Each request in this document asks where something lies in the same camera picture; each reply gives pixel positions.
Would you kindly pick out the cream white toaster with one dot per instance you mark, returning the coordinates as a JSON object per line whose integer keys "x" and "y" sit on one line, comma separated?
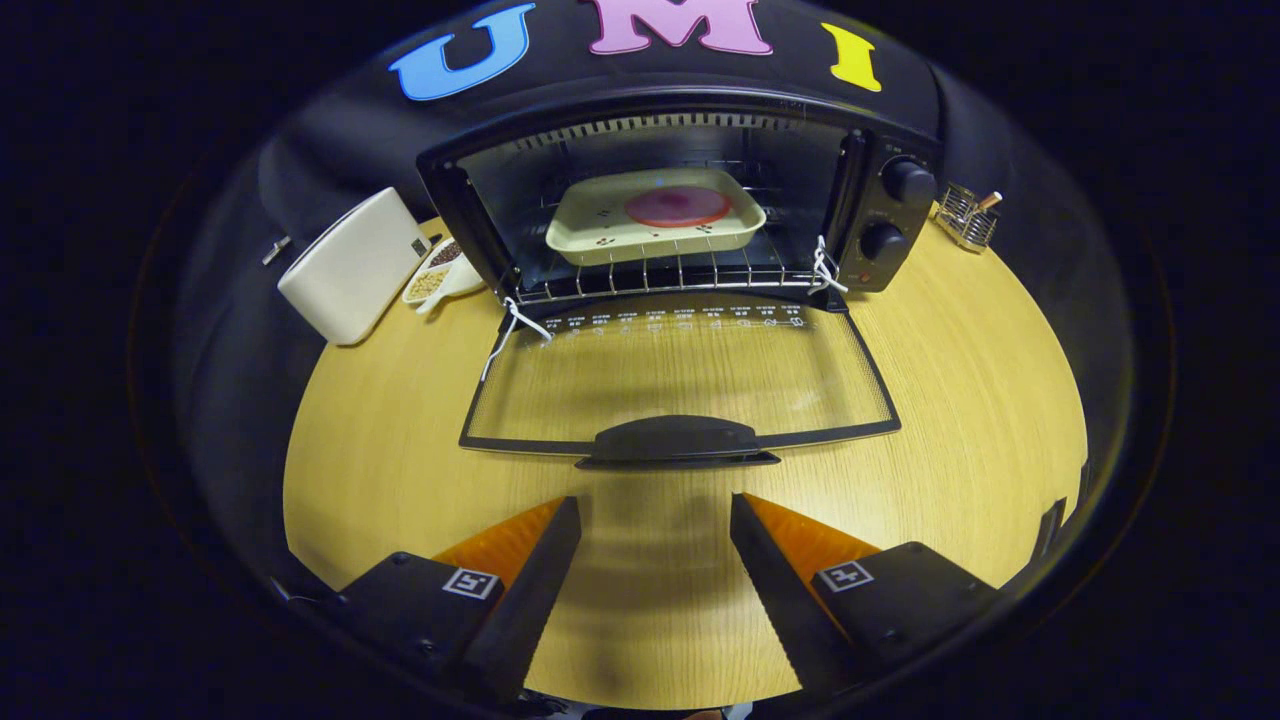
{"x": 350, "y": 270}

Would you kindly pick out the pink ham slice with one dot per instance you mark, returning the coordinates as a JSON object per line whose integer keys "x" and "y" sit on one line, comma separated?
{"x": 680, "y": 207}

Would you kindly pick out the large black oven knob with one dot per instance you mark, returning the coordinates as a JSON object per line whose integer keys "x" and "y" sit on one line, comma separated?
{"x": 908, "y": 182}

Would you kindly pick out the black toaster oven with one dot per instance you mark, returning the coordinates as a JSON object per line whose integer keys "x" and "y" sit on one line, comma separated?
{"x": 870, "y": 215}

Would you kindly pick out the small black oven knob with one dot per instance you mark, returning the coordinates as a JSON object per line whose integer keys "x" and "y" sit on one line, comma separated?
{"x": 885, "y": 240}

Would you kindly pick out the cream square plate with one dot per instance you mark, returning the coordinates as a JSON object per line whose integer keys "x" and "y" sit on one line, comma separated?
{"x": 600, "y": 235}

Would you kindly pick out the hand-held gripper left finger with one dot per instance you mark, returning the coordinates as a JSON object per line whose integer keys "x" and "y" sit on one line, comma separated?
{"x": 530, "y": 600}

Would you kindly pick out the white dish with beans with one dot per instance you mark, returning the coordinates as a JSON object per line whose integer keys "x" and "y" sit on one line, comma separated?
{"x": 440, "y": 280}

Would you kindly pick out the silver metal clip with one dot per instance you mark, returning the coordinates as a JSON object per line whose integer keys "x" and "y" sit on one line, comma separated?
{"x": 277, "y": 250}

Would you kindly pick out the black backdrop cloth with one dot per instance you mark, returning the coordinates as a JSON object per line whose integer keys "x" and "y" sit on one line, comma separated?
{"x": 330, "y": 150}

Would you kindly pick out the glass toaster oven door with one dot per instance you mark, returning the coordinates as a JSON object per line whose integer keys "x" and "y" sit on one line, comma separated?
{"x": 680, "y": 440}

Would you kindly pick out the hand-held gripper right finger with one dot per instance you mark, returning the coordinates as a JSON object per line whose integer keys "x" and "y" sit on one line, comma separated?
{"x": 780, "y": 600}

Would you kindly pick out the small wooden stick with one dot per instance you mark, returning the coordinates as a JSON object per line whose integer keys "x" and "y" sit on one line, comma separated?
{"x": 990, "y": 200}

